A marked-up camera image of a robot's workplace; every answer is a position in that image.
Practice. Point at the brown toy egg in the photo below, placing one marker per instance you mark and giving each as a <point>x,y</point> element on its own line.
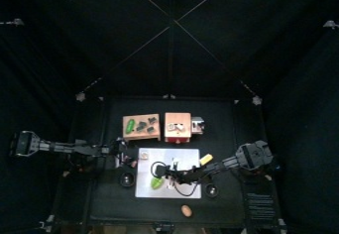
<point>187,210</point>

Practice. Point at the metal frame corner bracket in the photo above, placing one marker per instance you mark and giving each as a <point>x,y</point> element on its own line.
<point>18,22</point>
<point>330,23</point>
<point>257,100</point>
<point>81,96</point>

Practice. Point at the small grey white box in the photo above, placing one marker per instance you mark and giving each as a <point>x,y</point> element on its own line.
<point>198,125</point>

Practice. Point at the black toy sushi roll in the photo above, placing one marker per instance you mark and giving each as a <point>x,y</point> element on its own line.
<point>153,120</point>
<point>150,129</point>

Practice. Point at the wooden tray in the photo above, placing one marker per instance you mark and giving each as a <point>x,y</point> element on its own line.
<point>141,135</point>

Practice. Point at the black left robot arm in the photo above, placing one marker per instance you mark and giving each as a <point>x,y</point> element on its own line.
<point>58,146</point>

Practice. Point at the green toy cucumber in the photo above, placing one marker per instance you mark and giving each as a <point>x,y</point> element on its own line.
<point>131,125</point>

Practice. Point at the pink toy food piece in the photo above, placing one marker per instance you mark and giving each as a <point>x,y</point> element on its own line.
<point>133,163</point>

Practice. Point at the small beige toy piece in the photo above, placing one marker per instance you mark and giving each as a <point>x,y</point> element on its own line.
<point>143,155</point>

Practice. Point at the yellow toy food piece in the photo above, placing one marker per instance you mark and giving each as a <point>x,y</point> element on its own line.
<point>206,159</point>

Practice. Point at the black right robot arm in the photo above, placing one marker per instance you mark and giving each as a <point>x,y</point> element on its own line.
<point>241,158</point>

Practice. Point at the green toy vegetable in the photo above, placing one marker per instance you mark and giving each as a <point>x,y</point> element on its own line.
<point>157,182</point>

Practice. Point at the white label sticker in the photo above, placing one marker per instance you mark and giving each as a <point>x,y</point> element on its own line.
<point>258,205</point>

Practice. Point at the wooden drawer box red front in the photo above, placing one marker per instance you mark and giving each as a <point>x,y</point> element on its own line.
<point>178,135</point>

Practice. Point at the small black round bowl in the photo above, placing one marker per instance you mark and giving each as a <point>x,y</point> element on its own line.
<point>211,190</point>
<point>127,179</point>

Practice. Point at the silver metal board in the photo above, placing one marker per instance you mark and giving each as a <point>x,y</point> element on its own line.
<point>150,191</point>

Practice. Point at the white toy sushi piece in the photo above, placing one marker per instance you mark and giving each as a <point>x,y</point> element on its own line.
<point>177,127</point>

